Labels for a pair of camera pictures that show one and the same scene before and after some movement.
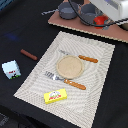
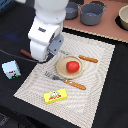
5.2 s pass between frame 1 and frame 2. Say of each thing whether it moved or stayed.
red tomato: moved
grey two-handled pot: stayed
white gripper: moved
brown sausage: stayed
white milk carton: stayed
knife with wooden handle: stayed
